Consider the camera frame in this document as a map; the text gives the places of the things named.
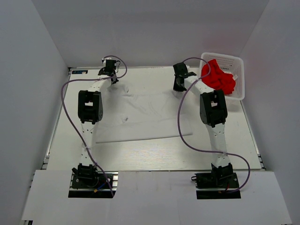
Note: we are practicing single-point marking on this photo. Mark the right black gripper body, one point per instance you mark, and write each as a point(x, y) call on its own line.
point(177, 87)

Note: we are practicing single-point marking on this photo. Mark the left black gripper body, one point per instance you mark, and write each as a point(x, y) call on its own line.
point(114, 82)

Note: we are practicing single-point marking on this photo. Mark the red t shirt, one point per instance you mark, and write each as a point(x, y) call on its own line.
point(219, 80)

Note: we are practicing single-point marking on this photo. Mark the white t shirt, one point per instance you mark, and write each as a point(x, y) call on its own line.
point(132, 116)

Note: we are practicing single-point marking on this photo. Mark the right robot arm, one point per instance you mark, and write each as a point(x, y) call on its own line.
point(213, 114)

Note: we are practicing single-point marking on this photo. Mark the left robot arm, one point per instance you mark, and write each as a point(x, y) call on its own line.
point(90, 107)

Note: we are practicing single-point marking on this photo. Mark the blue table label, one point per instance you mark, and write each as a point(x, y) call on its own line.
point(78, 72)

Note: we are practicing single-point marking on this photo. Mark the white plastic basket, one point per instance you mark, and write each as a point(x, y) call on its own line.
point(228, 64)

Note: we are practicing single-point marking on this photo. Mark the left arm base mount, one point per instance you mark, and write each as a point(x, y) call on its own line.
point(88, 182)

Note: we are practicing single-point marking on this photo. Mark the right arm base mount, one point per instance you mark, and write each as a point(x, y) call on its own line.
point(208, 189)

